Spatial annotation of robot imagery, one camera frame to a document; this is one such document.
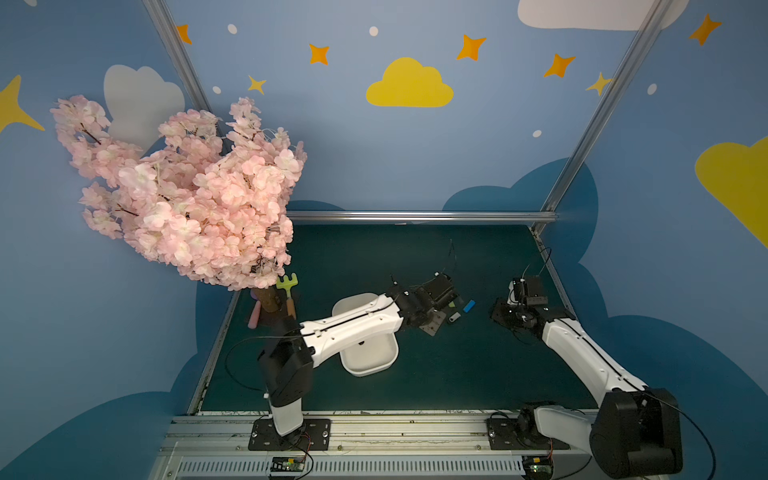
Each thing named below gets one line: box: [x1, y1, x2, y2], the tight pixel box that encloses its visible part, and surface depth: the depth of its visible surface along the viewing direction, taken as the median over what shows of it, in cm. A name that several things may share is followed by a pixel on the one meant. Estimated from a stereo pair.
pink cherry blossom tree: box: [52, 95, 307, 289], surface depth 54 cm
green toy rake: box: [276, 273, 299, 320], surface depth 104 cm
